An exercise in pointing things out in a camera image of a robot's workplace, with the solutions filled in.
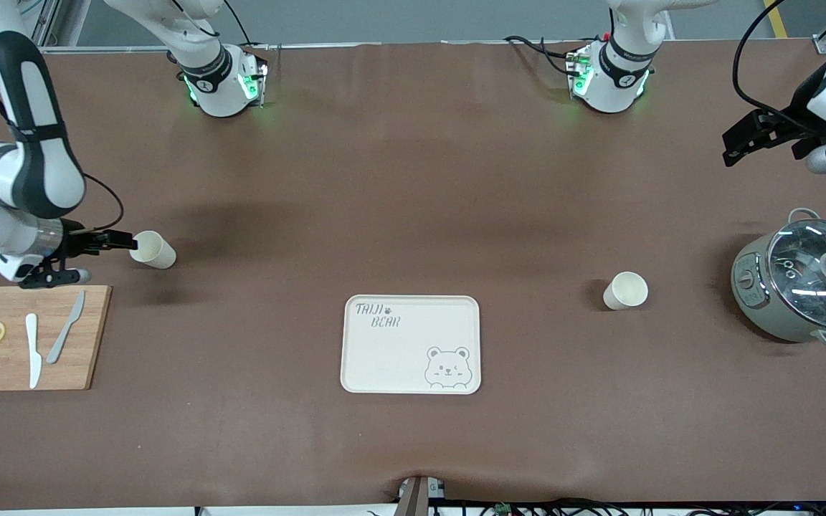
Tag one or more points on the white plastic cup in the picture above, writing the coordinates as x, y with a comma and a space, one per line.
625, 290
155, 251

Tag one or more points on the white plastic knife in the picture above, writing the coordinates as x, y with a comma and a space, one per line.
33, 358

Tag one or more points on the wooden cutting board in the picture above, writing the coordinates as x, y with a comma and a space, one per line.
90, 337

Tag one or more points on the white tray with bear print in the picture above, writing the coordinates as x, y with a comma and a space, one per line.
399, 351

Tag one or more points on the glass pot lid with knob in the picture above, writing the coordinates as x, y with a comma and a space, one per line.
814, 287

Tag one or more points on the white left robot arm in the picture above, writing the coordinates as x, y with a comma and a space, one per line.
614, 86

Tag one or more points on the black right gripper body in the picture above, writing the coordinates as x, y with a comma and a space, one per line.
73, 242

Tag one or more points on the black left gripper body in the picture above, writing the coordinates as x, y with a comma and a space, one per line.
799, 117

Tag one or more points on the grey plastic knife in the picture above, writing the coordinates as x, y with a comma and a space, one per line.
62, 337

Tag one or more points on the sage green electric cooking pot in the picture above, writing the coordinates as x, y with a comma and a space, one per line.
753, 294

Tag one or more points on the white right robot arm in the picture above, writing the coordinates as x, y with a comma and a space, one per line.
54, 179

